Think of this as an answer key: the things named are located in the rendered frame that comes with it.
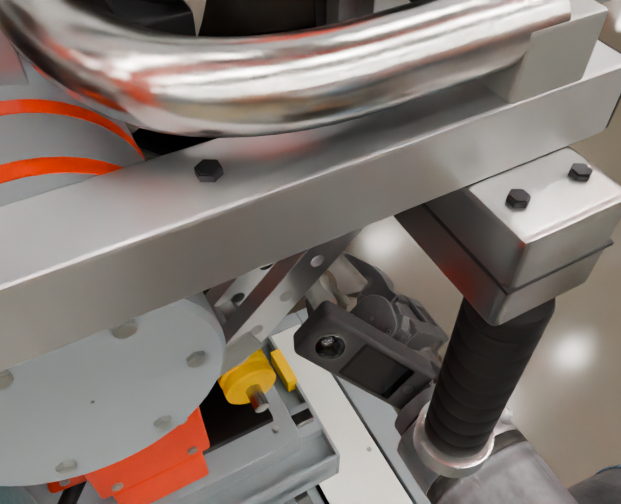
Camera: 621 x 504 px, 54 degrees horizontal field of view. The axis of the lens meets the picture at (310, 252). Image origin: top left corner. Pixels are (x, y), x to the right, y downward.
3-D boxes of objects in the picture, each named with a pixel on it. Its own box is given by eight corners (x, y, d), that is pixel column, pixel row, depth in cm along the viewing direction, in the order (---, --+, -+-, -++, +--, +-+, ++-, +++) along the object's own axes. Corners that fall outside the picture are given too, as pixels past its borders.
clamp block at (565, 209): (453, 156, 30) (475, 59, 26) (590, 285, 24) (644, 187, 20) (364, 190, 28) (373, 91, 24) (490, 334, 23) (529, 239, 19)
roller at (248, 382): (191, 234, 83) (185, 204, 79) (288, 409, 66) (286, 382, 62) (151, 249, 81) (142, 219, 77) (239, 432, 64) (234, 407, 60)
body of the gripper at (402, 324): (366, 344, 62) (435, 443, 55) (314, 334, 56) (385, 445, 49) (416, 292, 60) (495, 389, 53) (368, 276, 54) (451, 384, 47)
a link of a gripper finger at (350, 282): (335, 255, 65) (382, 317, 60) (300, 242, 61) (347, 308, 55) (354, 234, 64) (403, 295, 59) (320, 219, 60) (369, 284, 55)
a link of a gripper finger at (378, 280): (334, 280, 59) (381, 346, 54) (323, 276, 58) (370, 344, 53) (365, 245, 58) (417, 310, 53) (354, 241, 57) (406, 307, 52)
